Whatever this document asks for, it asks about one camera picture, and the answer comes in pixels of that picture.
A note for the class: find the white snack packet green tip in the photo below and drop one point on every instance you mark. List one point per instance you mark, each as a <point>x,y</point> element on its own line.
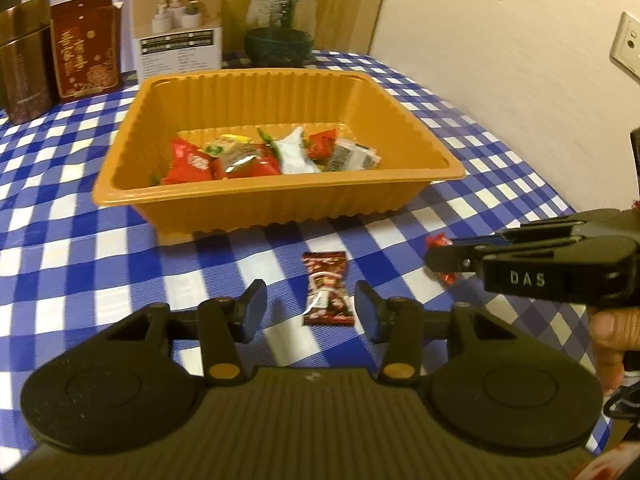
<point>295,155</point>

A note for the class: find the red twist candy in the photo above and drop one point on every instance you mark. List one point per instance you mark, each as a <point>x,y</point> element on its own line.
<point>437,241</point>

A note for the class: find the white cardboard box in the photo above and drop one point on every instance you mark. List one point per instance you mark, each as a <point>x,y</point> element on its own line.
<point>177,25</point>

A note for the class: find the orange plastic tray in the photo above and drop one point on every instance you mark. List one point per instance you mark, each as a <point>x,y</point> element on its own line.
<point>165,195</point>

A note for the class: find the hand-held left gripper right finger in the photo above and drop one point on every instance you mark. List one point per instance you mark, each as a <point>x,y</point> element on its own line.
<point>367,310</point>

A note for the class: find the blue white checkered tablecloth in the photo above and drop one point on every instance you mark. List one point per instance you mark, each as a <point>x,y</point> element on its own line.
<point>75,260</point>

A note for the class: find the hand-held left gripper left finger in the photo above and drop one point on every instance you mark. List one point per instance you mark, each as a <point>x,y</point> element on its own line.
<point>255,310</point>

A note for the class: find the brown metal tin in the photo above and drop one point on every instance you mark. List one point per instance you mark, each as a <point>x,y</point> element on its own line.
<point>25,65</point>

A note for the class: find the person's right hand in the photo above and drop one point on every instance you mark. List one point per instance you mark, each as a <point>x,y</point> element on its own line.
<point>612,332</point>

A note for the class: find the red gold printed box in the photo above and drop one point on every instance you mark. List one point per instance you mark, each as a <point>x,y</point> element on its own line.
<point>87,50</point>

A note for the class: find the grey striped snack packet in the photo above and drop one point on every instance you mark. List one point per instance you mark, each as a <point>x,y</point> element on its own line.
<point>352,157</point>

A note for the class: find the red snack packet grey window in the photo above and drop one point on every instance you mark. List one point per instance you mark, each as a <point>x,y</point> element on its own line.
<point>247,162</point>

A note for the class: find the glass jar with green base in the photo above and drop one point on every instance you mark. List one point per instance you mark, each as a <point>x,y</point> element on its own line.
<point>280,20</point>

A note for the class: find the beige wall socket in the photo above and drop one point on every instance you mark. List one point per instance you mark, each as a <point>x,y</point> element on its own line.
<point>627,47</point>

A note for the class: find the dark red snack packet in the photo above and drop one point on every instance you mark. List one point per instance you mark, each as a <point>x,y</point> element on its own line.
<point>327,287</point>

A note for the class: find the large red snack packet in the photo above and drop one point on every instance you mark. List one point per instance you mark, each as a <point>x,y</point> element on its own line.
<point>190,162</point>

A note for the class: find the red white bag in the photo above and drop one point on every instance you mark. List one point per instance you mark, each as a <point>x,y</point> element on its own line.
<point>600,469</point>

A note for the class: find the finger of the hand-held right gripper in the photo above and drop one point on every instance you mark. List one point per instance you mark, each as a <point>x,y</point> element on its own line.
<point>452,257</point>
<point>540,235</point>

